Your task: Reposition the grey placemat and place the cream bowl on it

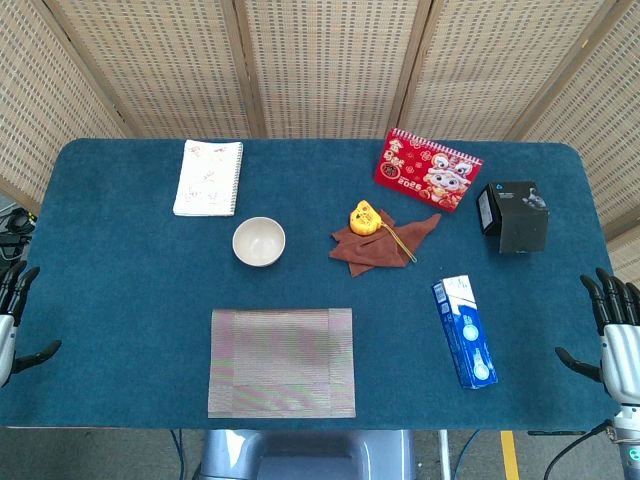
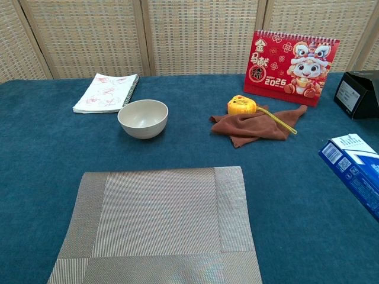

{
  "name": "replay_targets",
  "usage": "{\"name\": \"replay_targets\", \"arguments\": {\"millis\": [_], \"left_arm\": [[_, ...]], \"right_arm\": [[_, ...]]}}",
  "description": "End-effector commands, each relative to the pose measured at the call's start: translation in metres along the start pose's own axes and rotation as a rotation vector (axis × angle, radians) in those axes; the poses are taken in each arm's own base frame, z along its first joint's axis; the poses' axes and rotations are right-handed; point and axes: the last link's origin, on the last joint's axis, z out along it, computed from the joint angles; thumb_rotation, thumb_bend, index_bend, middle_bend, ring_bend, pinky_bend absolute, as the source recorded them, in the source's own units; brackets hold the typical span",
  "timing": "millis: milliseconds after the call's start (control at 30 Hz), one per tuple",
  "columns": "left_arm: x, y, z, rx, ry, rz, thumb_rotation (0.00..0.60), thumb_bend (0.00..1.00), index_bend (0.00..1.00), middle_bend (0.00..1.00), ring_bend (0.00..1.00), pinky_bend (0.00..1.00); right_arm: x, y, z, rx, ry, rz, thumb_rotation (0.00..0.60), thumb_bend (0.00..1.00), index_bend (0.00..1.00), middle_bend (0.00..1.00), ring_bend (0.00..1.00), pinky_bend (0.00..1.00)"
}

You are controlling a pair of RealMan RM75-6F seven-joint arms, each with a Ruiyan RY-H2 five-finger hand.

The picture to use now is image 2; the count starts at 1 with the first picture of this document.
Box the grey woven placemat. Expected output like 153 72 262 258
46 166 263 284

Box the spiral notebook with red drawings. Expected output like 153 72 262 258
72 73 140 114

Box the brown cloth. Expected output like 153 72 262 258
209 105 309 149

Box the woven bamboo folding screen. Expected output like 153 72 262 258
0 0 379 84

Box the white ceramic bowl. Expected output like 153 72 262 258
117 99 169 140

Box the blue and white carton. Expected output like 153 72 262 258
318 133 379 222

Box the red 2026 desk calendar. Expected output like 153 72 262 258
243 29 341 107

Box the blue felt table cover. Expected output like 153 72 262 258
0 72 379 284

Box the yellow tape measure with strap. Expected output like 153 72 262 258
227 94 298 135

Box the black cardboard box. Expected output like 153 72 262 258
333 70 379 120

